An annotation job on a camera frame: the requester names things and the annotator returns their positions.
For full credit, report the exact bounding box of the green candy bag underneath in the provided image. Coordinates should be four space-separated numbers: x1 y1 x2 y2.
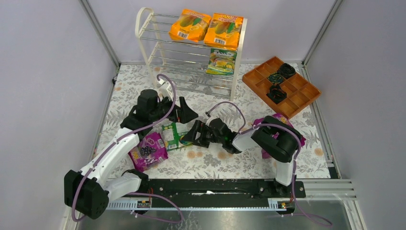
161 122 192 151

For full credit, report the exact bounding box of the purple grape candy bag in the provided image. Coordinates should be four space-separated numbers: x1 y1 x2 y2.
251 113 306 163
128 132 168 172

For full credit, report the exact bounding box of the green Fox's candy bag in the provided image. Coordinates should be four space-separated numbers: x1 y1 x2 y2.
206 48 237 76

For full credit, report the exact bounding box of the orange mango candy bag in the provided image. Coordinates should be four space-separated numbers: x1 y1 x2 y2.
168 9 212 42
203 13 244 51

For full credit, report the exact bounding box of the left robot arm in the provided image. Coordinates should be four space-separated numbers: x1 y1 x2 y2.
64 89 198 221

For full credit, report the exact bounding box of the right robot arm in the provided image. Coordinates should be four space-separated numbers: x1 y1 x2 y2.
180 116 304 186

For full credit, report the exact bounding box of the white metal shelf rack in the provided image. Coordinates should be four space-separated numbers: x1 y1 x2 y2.
135 7 248 100

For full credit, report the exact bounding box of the white floral tablecloth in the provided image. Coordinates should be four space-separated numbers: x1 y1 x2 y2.
95 65 330 179

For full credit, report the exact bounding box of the black round object bottom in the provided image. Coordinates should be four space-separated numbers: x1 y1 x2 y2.
266 84 287 104

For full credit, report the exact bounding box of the black round object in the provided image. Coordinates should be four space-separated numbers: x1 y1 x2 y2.
266 84 287 104
277 63 296 79
267 72 284 84

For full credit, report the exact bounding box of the black round object middle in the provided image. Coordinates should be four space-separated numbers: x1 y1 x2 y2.
267 72 284 84

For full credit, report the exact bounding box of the orange compartment tray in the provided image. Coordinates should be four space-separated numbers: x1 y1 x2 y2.
242 56 321 119

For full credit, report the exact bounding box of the black round object top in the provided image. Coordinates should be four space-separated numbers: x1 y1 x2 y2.
277 63 296 79

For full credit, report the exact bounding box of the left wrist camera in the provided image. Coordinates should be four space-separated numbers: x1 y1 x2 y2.
158 80 173 100

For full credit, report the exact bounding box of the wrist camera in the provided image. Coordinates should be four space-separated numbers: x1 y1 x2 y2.
205 111 217 126
158 80 173 100

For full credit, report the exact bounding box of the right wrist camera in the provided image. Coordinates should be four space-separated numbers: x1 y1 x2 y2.
205 111 217 126

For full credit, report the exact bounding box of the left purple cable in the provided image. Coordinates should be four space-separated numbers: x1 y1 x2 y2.
71 74 185 224

